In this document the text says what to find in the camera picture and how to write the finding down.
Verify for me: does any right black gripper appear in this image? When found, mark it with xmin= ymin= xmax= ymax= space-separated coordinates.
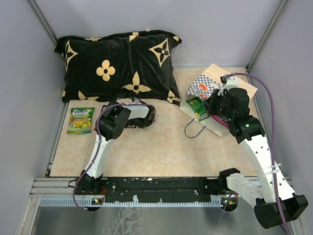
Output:
xmin=202 ymin=89 xmax=234 ymax=120

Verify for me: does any blue checkered paper bag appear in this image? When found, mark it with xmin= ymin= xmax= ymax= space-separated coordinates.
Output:
xmin=179 ymin=64 xmax=245 ymax=137

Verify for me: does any yellow green snack packet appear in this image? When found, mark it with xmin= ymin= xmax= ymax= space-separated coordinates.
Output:
xmin=186 ymin=97 xmax=210 ymax=122

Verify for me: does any green Fox's candy bag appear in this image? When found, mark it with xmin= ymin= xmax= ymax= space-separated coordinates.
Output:
xmin=67 ymin=107 xmax=94 ymax=134

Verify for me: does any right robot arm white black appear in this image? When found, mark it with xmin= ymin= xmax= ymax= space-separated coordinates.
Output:
xmin=203 ymin=88 xmax=308 ymax=229

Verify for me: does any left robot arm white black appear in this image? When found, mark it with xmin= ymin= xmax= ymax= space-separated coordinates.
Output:
xmin=74 ymin=101 xmax=156 ymax=194

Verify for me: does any black pillow with beige flowers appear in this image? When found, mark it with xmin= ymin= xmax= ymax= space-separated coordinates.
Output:
xmin=54 ymin=30 xmax=181 ymax=105

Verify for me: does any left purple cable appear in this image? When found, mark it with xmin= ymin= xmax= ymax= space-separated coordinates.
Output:
xmin=72 ymin=97 xmax=156 ymax=212

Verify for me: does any purple cable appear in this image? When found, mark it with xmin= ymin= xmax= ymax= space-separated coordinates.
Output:
xmin=220 ymin=72 xmax=291 ymax=233
xmin=72 ymin=97 xmax=156 ymax=212

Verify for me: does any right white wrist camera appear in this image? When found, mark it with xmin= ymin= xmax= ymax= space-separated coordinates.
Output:
xmin=218 ymin=75 xmax=239 ymax=96

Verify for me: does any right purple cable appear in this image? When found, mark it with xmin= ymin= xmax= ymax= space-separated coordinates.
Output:
xmin=220 ymin=72 xmax=291 ymax=233

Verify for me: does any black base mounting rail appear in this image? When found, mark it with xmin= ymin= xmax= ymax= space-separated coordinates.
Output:
xmin=74 ymin=177 xmax=231 ymax=202

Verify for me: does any white slotted cable duct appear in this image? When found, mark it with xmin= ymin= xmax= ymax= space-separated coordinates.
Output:
xmin=40 ymin=196 xmax=226 ymax=207

